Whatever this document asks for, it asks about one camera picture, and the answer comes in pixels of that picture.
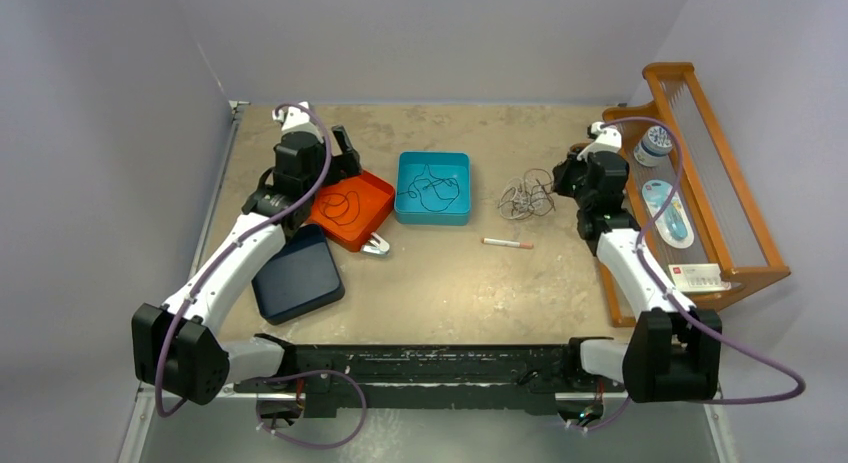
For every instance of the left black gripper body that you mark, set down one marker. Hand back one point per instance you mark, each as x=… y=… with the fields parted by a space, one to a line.
x=342 y=167

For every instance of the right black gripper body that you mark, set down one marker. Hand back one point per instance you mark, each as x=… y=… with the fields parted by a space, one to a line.
x=571 y=182

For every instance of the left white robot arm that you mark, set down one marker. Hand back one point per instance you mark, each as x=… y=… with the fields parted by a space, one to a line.
x=175 y=344

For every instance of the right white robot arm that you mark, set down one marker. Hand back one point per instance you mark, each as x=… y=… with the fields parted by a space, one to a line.
x=673 y=353

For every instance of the blue white jar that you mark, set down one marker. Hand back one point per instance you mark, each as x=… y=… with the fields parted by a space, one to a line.
x=654 y=147

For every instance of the orange plastic tray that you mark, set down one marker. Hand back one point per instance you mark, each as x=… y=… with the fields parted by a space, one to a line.
x=349 y=211

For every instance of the blue blister pack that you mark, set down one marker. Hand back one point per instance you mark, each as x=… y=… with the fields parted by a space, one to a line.
x=673 y=225

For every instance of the wooden shelf rack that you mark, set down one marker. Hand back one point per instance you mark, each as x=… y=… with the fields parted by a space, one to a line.
x=725 y=228

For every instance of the teal plastic tray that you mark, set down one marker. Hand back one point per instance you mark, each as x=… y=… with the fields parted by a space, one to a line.
x=433 y=188

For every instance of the small white stapler remover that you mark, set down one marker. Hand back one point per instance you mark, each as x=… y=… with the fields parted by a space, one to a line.
x=376 y=246

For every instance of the dark blue plastic tray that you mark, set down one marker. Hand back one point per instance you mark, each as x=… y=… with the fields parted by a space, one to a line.
x=301 y=278

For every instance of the white orange marker pen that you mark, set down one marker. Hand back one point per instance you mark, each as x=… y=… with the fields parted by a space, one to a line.
x=507 y=243

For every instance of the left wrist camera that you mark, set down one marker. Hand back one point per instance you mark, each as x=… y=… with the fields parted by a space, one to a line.
x=293 y=119

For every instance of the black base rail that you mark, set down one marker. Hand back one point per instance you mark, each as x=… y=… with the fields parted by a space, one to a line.
x=538 y=379

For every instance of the aluminium frame rails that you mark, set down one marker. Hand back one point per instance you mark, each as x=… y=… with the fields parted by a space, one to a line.
x=428 y=423

